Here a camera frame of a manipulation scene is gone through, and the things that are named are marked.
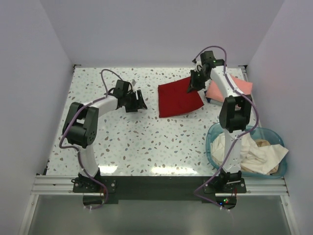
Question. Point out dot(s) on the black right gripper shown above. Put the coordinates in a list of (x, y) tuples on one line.
[(193, 84)]

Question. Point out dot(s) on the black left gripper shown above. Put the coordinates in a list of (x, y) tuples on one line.
[(139, 104)]

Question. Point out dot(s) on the red t shirt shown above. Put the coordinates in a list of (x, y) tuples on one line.
[(174, 100)]

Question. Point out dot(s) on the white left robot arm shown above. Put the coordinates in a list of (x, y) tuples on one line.
[(81, 124)]

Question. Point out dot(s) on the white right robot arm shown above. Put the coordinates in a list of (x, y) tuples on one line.
[(233, 118)]

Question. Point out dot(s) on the folded blue t shirt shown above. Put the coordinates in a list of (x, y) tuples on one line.
[(212, 101)]

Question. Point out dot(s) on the teal plastic laundry basket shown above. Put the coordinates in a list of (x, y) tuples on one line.
[(257, 133)]

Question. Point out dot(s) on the cream t shirt in basket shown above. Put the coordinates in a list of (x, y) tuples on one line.
[(257, 156)]

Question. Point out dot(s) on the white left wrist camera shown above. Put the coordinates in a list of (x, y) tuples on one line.
[(133, 84)]

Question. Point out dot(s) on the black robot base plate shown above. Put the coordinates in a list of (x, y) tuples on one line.
[(112, 189)]

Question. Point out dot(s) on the aluminium frame rail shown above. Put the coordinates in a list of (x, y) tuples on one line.
[(62, 185)]

